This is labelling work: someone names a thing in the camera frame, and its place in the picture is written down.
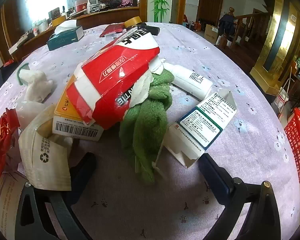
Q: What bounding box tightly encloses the white and green medicine box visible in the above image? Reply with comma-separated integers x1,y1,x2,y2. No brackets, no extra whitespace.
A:
152,89,238,169

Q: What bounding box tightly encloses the purple floral tablecloth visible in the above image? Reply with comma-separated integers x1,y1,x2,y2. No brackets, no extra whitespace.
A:
0,22,300,240

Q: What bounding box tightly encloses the brown tape roll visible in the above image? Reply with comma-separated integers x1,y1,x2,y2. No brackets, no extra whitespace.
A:
124,17,142,28

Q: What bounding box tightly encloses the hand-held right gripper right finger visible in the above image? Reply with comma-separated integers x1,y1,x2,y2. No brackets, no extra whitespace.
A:
199,153,284,240

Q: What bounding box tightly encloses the orange box with barcode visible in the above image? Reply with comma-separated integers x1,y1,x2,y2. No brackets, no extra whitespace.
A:
52,75,104,141

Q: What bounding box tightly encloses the white tissue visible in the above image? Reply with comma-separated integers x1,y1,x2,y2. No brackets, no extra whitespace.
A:
129,57,167,108

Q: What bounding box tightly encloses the red plastic mesh basket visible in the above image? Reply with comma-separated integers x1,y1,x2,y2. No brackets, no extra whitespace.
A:
284,107,300,183

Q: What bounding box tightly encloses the green towel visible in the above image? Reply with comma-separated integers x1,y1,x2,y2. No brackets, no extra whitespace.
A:
119,69,174,184

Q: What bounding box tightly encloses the white plastic bottle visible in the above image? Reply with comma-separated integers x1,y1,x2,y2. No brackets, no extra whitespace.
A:
162,62,213,99

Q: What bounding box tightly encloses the dark jacket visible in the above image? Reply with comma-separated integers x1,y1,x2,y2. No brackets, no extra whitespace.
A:
219,12,238,37

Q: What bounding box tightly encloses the teal tissue box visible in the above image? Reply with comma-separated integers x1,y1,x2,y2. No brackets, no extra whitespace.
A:
47,20,84,51

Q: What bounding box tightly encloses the beige paper packaging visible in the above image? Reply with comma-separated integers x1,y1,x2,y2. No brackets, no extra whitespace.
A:
18,104,73,192

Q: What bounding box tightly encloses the black fabric pouch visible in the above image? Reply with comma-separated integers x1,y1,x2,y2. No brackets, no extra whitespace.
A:
135,22,160,36

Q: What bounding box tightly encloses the brown wooden door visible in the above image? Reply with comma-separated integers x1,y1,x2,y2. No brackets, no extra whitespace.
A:
196,0,225,27

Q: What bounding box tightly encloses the green bamboo wall decal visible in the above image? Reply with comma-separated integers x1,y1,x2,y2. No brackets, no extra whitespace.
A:
150,0,171,23

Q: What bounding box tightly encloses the wooden sideboard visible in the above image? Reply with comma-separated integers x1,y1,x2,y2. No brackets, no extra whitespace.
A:
1,6,140,63

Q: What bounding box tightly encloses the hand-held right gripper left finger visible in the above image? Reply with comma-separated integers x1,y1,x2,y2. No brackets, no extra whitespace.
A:
14,152,97,240

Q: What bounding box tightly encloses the white wad with green string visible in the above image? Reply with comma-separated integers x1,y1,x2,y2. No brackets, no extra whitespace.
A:
16,62,54,103

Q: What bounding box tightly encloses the wooden stair railing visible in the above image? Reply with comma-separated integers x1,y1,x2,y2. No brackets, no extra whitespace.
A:
227,7,270,50

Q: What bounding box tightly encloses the red and white plastic bag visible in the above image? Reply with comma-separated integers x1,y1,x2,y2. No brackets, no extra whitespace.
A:
66,26,160,130

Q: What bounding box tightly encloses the dark red packet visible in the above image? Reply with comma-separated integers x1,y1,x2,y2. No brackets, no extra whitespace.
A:
100,23,127,37

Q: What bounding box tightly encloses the cardboard box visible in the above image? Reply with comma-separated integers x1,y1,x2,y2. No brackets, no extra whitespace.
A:
204,24,219,43

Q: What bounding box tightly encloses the white bucket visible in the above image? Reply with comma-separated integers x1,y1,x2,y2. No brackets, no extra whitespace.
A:
271,87,289,110

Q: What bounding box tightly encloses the gold and black pillar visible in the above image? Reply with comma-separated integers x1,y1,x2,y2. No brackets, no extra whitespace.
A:
250,0,300,95

